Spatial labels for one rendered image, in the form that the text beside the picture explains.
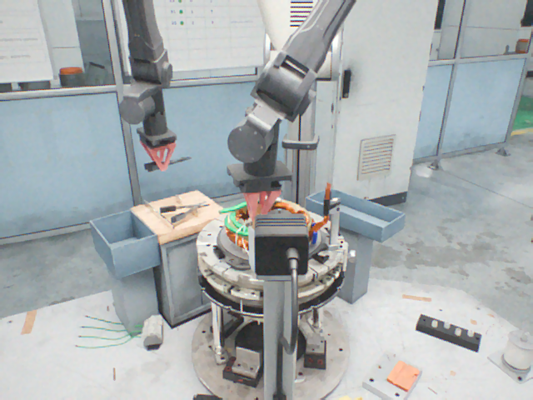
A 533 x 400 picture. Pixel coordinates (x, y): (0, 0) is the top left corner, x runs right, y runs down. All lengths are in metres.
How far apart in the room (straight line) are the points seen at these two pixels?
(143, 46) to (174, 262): 0.50
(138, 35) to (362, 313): 0.89
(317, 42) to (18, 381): 0.97
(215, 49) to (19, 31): 1.15
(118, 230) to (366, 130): 2.39
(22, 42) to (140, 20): 2.02
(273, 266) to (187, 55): 2.76
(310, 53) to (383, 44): 2.56
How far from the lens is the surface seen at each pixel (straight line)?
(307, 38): 0.66
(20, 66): 2.95
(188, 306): 1.19
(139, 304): 1.14
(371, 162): 3.38
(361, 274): 1.24
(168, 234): 1.03
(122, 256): 1.03
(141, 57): 1.00
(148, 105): 0.99
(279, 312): 0.39
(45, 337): 1.28
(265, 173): 0.70
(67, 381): 1.14
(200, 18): 3.07
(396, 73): 3.32
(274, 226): 0.34
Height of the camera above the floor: 1.56
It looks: 26 degrees down
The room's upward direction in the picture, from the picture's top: straight up
